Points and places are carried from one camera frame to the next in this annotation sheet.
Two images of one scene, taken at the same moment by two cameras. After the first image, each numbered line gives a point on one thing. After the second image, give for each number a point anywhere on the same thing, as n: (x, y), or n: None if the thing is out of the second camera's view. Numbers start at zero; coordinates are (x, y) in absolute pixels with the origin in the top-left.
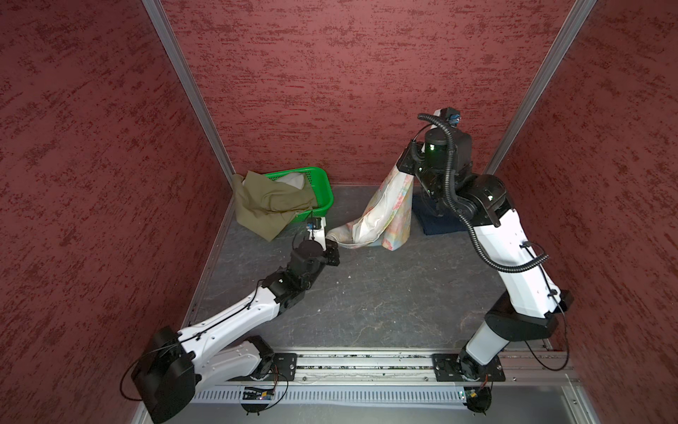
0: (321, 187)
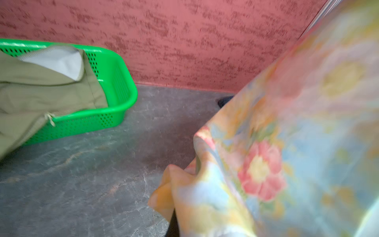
0: (117, 82)
